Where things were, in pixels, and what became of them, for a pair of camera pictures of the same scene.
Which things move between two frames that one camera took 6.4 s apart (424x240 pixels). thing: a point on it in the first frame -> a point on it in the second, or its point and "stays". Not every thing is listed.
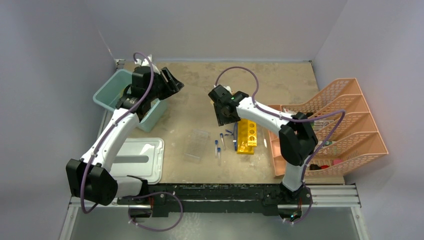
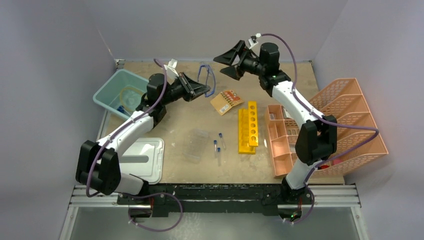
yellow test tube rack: (247, 136) stays
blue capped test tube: (216, 142) stays
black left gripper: (174, 86) -> (191, 89)
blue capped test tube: (222, 137) stays
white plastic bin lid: (141, 157) stays
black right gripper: (222, 120) -> (230, 58)
